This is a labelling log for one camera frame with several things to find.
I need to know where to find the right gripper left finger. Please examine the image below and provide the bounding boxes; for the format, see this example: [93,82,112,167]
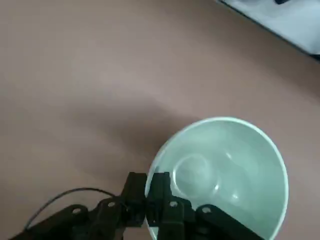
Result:
[9,171,148,240]

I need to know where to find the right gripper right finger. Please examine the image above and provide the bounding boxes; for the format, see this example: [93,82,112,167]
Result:
[146,171,266,240]

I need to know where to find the pale green bowl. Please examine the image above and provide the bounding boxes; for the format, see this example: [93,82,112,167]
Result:
[144,115,290,240]

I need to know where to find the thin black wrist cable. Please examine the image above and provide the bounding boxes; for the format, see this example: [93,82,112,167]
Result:
[24,187,120,230]

